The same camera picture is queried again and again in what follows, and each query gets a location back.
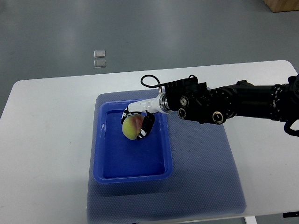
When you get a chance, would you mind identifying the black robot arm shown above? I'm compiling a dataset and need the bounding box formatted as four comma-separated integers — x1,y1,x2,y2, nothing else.
155,75,299,136

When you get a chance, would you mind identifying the white table leg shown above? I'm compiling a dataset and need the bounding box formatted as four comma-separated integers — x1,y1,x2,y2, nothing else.
244,216,257,224

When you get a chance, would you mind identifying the green red peach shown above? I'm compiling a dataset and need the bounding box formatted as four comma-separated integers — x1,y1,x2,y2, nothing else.
122,114,144,140

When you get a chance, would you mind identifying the upper metal floor plate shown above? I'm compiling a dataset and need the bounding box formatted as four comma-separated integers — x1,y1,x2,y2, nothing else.
93,50,106,58

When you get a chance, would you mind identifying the blue plastic tray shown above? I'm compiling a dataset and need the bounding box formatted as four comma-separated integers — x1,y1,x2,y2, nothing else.
93,100,173,184

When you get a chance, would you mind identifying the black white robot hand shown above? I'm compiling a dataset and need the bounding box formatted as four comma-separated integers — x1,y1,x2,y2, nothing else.
121,93,171,140

